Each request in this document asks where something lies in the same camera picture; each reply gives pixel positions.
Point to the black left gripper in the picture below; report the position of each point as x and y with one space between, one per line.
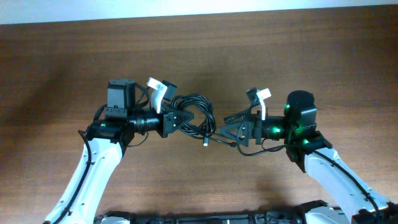
168 121

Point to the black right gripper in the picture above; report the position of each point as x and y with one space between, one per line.
253 121

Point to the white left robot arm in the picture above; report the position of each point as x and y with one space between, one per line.
130 109

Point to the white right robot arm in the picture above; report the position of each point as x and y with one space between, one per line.
314 155

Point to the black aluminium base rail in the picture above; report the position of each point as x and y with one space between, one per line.
202 217

